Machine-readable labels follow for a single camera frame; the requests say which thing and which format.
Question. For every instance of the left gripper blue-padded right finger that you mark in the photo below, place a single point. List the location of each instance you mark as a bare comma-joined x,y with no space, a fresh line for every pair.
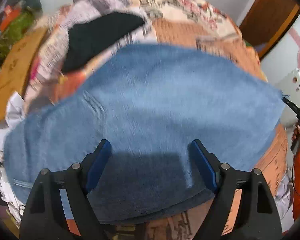
257,216

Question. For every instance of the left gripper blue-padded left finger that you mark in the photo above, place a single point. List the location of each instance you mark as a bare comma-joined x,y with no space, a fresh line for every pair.
44,216

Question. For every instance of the blue denim pants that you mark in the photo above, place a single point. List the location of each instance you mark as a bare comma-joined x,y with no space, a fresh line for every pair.
150,102

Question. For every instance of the white appliance with buttons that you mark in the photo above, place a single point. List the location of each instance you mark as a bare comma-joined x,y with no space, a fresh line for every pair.
290,87

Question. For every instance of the brown wooden door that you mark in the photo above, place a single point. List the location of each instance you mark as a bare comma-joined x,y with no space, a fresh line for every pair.
267,21

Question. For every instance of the white crumpled cloth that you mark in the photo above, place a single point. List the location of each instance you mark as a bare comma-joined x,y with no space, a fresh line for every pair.
14,114

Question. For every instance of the brown wooden board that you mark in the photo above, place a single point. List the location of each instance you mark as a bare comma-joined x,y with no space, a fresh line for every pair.
15,70

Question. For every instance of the newspaper print bed cover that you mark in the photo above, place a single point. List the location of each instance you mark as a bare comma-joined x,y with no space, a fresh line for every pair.
188,23

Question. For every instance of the black folded garment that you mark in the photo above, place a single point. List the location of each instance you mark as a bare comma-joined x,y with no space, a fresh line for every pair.
87,40

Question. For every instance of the green patterned box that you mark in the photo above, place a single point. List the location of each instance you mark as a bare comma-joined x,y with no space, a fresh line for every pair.
15,32

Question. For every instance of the orange box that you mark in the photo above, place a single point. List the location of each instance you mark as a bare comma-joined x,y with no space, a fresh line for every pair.
9,18

